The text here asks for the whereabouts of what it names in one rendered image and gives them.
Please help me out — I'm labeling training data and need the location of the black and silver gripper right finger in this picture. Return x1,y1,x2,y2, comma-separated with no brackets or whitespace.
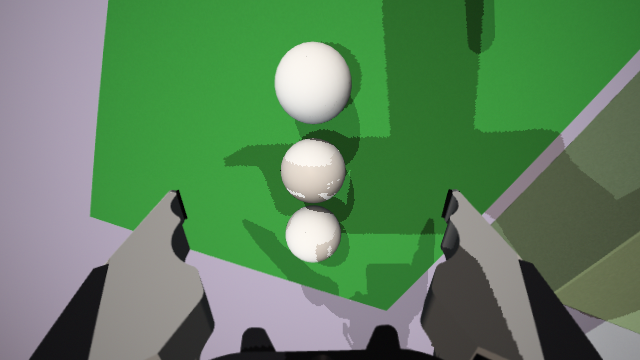
420,189,603,360

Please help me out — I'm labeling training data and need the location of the green golf mat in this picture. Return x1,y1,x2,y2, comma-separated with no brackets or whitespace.
90,0,640,311

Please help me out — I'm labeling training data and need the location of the white ball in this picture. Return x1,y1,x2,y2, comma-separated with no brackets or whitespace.
285,205,341,263
274,42,352,124
281,138,346,203

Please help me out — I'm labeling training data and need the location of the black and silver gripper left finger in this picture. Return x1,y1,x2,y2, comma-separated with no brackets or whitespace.
29,190,215,360

